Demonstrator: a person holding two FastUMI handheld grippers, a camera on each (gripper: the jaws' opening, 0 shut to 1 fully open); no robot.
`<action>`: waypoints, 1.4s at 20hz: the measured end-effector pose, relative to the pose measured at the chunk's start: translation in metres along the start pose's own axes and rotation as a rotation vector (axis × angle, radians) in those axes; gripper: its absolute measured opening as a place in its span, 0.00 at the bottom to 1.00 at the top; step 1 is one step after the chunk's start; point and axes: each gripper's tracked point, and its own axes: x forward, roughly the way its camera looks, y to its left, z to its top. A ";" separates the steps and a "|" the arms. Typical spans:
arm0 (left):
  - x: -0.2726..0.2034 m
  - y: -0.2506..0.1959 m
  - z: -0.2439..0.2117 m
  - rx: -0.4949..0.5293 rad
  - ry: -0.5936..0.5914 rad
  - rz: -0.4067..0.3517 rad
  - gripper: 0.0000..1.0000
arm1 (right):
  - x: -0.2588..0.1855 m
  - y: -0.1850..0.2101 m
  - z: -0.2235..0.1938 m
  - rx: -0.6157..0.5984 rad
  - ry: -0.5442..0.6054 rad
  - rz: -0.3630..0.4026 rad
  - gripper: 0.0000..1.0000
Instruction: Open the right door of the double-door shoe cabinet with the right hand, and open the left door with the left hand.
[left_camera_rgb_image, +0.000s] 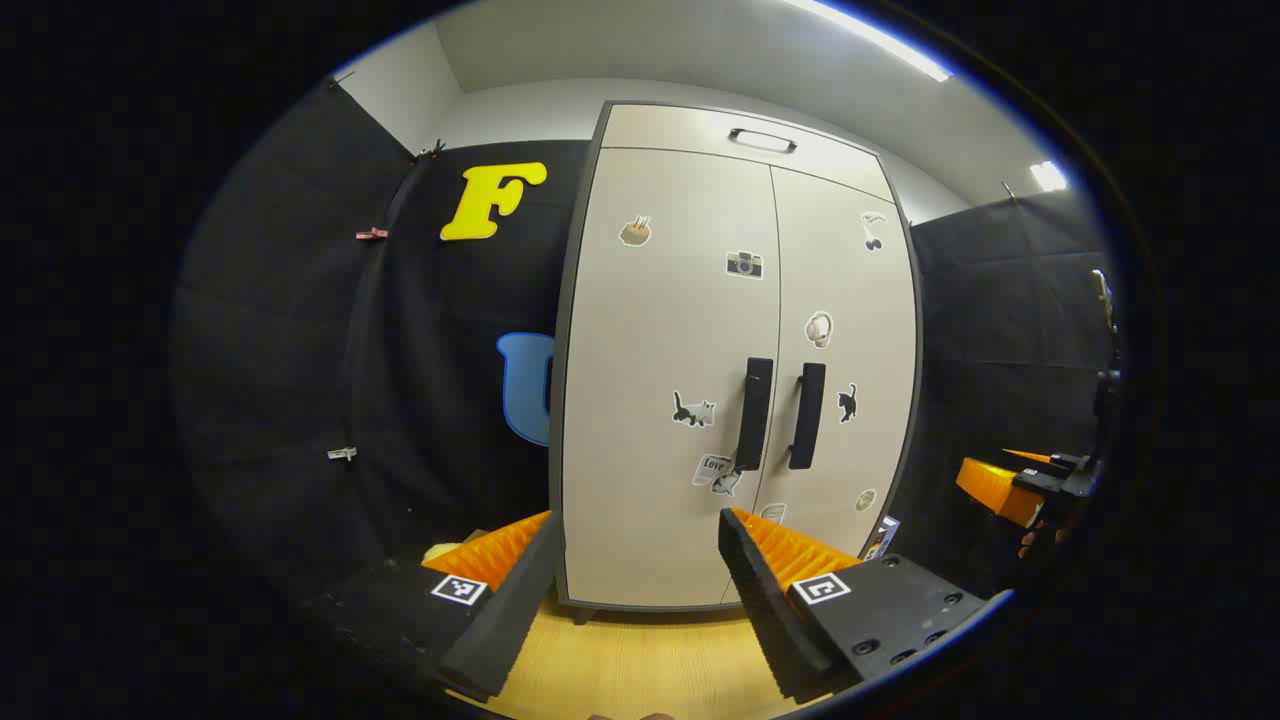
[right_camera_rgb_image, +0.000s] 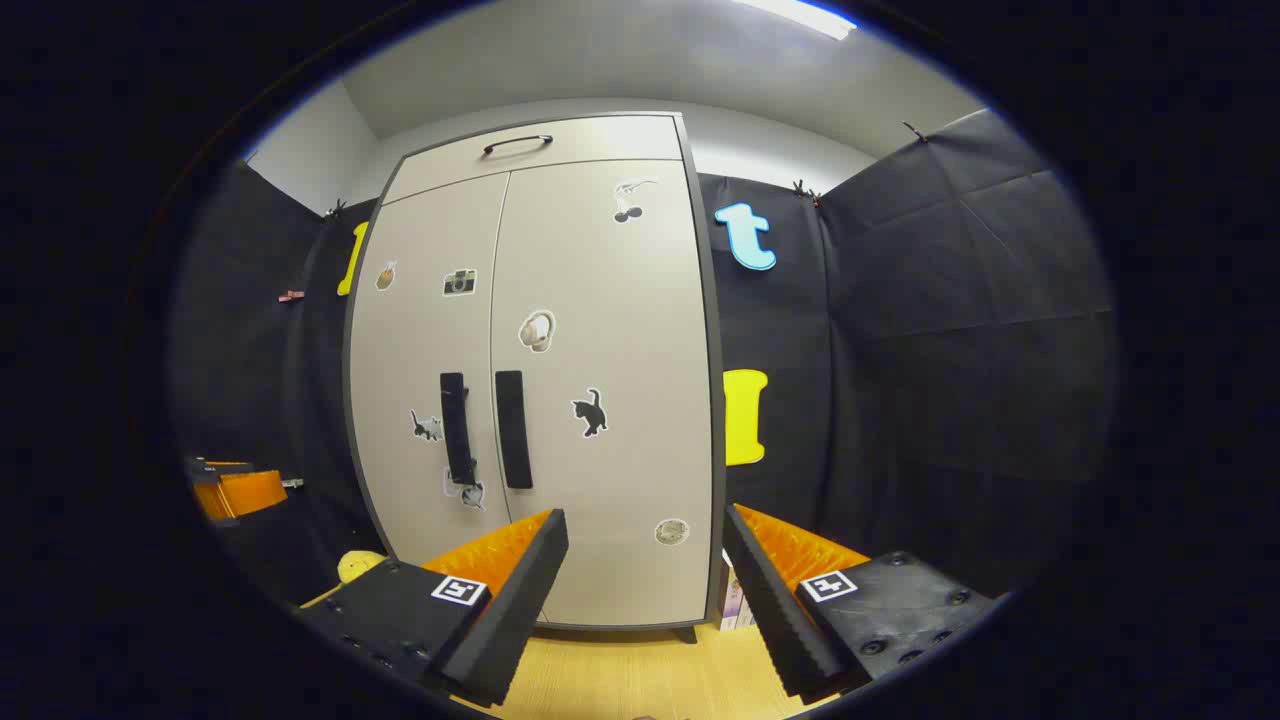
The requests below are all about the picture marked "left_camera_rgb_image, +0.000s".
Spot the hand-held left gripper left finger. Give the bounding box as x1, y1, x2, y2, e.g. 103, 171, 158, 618
300, 510, 567, 703

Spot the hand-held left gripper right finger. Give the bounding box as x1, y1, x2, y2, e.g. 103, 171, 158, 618
718, 507, 1013, 703

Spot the black door handle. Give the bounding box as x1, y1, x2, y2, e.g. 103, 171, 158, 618
788, 362, 827, 471
736, 357, 775, 473

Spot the white door with headphone sticker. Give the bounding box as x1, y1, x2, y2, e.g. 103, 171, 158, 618
722, 165, 919, 606

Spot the white door with camera sticker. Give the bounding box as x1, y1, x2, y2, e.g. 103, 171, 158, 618
560, 147, 783, 609

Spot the white double-door shoe cabinet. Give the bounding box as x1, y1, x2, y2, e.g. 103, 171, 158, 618
548, 98, 923, 623

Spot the black backdrop cloth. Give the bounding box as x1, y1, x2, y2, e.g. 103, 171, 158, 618
168, 78, 593, 626
885, 188, 1123, 596

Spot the thin black pull handle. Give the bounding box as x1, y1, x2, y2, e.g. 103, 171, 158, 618
727, 127, 799, 154

